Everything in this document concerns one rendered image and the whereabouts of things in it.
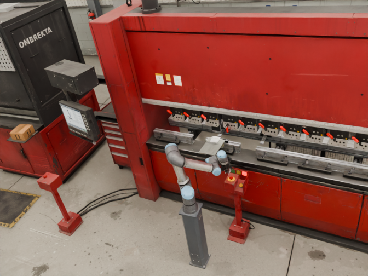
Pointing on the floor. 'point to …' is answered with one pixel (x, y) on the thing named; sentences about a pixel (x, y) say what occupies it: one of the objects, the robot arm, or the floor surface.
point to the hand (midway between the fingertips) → (229, 171)
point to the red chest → (114, 139)
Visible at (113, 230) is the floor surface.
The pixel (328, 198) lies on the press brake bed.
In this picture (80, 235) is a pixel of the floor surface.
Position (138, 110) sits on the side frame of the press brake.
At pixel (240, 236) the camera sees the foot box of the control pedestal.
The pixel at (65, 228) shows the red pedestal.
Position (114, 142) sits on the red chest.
